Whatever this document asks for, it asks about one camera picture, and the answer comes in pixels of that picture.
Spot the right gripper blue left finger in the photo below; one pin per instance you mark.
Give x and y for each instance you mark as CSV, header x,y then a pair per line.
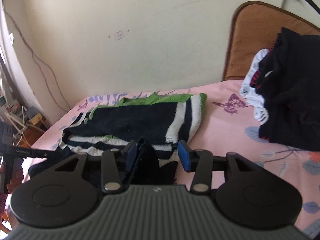
x,y
130,154

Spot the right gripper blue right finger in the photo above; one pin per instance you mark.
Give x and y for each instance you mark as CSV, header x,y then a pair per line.
x,y
184,155

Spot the green white navy striped sweater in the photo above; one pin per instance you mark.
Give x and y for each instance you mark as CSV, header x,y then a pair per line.
x,y
156,123

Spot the person's left hand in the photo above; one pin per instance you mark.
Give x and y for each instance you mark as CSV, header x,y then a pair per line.
x,y
15,181

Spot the wooden side table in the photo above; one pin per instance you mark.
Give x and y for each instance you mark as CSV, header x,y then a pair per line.
x,y
32,134

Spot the yellow box on table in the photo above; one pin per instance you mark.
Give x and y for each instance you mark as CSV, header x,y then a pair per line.
x,y
36,119

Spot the grey power adapter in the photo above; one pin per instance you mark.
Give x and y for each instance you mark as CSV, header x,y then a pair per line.
x,y
31,112

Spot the pink floral bed sheet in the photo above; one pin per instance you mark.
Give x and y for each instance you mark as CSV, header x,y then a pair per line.
x,y
228,126

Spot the black folded garment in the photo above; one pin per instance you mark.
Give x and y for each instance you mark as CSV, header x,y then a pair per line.
x,y
288,81

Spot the brown perforated headboard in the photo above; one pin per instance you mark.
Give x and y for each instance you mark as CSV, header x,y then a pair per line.
x,y
255,25

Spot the small wall sticker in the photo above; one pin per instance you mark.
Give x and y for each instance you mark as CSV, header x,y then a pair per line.
x,y
119,35

